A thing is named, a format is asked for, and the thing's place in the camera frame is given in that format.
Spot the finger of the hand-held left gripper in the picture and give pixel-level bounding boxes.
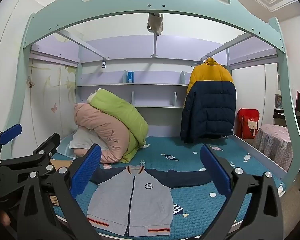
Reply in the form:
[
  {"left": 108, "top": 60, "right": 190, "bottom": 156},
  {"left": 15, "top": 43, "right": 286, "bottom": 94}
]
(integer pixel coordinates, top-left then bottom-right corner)
[
  {"left": 0, "top": 133, "right": 61, "bottom": 172},
  {"left": 0, "top": 123, "right": 23, "bottom": 155}
]

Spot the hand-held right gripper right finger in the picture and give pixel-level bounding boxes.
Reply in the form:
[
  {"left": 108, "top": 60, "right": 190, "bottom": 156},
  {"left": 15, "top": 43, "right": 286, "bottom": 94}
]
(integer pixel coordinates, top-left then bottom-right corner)
[{"left": 200, "top": 144, "right": 285, "bottom": 240}]

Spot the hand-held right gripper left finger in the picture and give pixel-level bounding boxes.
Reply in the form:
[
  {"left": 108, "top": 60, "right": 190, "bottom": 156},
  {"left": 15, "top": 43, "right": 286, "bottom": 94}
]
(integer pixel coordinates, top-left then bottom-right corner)
[{"left": 16, "top": 144, "right": 103, "bottom": 240}]

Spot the grey jacket with navy sleeves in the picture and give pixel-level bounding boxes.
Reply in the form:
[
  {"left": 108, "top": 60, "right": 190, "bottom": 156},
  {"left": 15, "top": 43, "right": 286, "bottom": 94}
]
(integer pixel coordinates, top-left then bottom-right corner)
[{"left": 89, "top": 164, "right": 215, "bottom": 237}]

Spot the person's left hand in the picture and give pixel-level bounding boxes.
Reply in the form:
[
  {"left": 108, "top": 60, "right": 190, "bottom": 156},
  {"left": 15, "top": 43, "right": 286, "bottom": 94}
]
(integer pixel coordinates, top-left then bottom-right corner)
[{"left": 0, "top": 209, "right": 12, "bottom": 228}]

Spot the light blue striped mat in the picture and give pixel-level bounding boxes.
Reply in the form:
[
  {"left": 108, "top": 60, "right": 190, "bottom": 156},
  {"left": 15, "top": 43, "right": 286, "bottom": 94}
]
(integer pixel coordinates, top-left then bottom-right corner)
[{"left": 56, "top": 132, "right": 75, "bottom": 160}]

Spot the tan folded cloth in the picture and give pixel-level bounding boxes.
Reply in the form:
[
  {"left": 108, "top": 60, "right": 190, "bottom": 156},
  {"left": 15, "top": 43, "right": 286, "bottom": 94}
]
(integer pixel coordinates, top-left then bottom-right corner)
[{"left": 49, "top": 159, "right": 74, "bottom": 205}]

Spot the teal quilted bed cover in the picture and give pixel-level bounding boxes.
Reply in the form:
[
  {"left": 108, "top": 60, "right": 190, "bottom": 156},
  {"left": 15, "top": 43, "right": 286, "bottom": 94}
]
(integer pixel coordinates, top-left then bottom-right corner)
[{"left": 50, "top": 135, "right": 286, "bottom": 240}]

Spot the white pillow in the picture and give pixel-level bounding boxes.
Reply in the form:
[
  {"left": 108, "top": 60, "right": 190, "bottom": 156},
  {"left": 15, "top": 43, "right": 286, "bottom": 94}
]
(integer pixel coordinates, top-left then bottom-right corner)
[{"left": 69, "top": 127, "right": 98, "bottom": 153}]

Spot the pink duvet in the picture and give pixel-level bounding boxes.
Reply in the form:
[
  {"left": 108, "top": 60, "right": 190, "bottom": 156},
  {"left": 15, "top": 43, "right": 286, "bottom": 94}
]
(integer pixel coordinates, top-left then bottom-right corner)
[{"left": 74, "top": 102, "right": 130, "bottom": 164}]

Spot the red cartoon bag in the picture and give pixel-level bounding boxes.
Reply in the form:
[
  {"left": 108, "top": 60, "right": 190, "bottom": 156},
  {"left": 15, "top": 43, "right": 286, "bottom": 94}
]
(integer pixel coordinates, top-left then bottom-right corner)
[{"left": 237, "top": 108, "right": 260, "bottom": 140}]

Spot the table with patterned cloth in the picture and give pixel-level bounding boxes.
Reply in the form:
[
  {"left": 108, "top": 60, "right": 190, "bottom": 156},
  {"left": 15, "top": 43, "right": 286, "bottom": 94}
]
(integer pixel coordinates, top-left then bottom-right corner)
[{"left": 252, "top": 124, "right": 294, "bottom": 172}]

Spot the white wardrobe with butterfly stickers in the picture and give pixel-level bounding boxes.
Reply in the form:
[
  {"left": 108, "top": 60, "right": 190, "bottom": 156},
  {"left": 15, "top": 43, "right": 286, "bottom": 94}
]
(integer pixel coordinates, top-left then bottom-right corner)
[{"left": 0, "top": 0, "right": 78, "bottom": 160}]

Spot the yellow and navy puffer jacket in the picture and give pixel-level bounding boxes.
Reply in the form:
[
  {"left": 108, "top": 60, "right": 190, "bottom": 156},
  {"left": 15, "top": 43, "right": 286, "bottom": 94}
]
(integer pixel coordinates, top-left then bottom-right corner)
[{"left": 180, "top": 57, "right": 237, "bottom": 143}]

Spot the green duvet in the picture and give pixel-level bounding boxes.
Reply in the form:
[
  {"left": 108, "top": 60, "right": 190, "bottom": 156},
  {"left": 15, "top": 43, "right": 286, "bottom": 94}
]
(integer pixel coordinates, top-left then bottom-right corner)
[{"left": 90, "top": 89, "right": 149, "bottom": 163}]

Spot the grey hanging cloth bag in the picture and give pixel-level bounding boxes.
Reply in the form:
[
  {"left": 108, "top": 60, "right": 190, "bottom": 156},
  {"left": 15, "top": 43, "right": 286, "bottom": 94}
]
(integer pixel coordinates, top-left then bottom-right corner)
[{"left": 147, "top": 12, "right": 164, "bottom": 36}]

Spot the purple wall shelf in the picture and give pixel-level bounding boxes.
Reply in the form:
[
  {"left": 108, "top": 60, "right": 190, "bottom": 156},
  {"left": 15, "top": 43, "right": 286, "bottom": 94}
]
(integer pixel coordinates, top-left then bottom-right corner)
[{"left": 76, "top": 57, "right": 230, "bottom": 109}]

